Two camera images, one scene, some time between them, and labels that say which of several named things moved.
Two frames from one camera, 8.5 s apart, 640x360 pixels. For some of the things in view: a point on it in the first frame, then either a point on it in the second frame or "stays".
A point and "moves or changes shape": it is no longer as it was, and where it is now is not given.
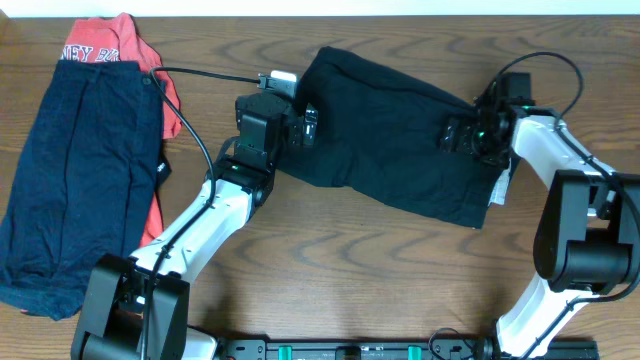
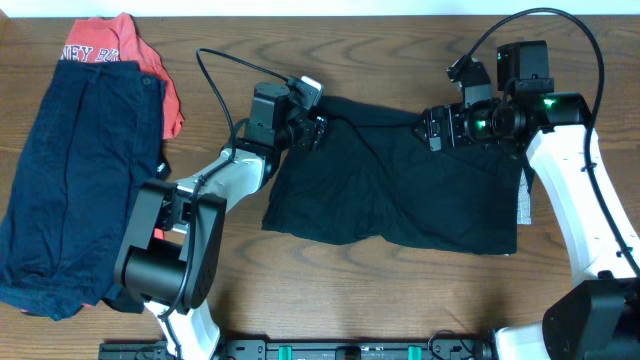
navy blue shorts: (86, 188) stays
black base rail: (457, 349) stays
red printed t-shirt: (120, 39) stays
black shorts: (379, 134) moves or changes shape
